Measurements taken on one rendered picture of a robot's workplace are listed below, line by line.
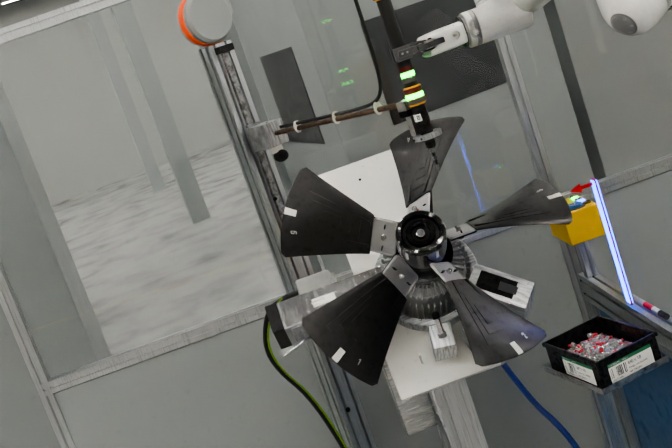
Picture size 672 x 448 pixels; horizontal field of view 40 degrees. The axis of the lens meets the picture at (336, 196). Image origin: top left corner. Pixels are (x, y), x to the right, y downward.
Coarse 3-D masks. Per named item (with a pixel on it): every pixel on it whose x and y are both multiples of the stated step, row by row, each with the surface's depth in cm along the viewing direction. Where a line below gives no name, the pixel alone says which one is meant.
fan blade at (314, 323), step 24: (360, 288) 215; (384, 288) 217; (312, 312) 212; (336, 312) 212; (360, 312) 214; (384, 312) 217; (312, 336) 211; (336, 336) 212; (360, 336) 214; (384, 336) 217; (384, 360) 216
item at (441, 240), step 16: (400, 224) 219; (416, 224) 219; (432, 224) 219; (400, 240) 217; (416, 240) 218; (432, 240) 217; (448, 240) 228; (400, 256) 222; (416, 256) 216; (432, 256) 216; (448, 256) 226; (416, 272) 225; (432, 272) 224
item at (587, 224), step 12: (588, 204) 250; (576, 216) 249; (588, 216) 249; (600, 216) 250; (552, 228) 263; (564, 228) 251; (576, 228) 249; (588, 228) 250; (600, 228) 250; (564, 240) 255; (576, 240) 250
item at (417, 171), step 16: (448, 128) 234; (400, 144) 244; (416, 144) 239; (448, 144) 230; (400, 160) 241; (416, 160) 236; (432, 160) 231; (400, 176) 239; (416, 176) 233; (432, 176) 228; (416, 192) 230
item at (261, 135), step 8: (272, 120) 266; (280, 120) 265; (248, 128) 267; (256, 128) 264; (264, 128) 261; (272, 128) 263; (280, 128) 265; (248, 136) 268; (256, 136) 265; (264, 136) 262; (272, 136) 263; (280, 136) 264; (256, 144) 266; (264, 144) 264; (272, 144) 262; (280, 144) 264; (256, 152) 270
